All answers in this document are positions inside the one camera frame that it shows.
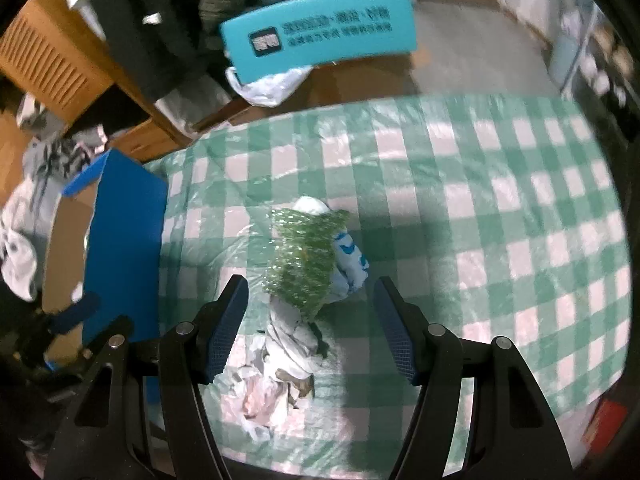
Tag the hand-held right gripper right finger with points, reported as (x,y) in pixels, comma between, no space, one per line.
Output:
(397,335)

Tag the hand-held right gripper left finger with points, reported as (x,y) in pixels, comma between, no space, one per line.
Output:
(225,332)

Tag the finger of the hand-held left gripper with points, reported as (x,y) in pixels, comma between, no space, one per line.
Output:
(107,330)
(75,312)

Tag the blue cardboard box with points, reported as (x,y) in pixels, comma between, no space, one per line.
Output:
(125,240)

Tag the green patterned sock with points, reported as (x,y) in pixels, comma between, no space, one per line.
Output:
(300,265)

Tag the pink white crumpled plastic bag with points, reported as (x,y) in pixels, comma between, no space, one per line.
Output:
(260,400)

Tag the white fluffy clothing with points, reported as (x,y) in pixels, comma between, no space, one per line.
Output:
(17,250)

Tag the pile of grey clothes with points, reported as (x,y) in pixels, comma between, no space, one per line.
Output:
(60,155)

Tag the green checked tablecloth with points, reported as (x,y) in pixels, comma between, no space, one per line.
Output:
(500,185)

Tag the wooden louvered wardrobe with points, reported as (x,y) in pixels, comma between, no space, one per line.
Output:
(50,60)

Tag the brown cardboard box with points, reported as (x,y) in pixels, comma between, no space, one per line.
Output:
(350,80)

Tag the black hanging coat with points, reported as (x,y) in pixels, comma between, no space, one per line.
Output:
(145,35)

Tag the teal cardboard box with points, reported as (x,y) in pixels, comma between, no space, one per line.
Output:
(325,30)

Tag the shoe rack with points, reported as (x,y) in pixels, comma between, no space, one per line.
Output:
(605,60)

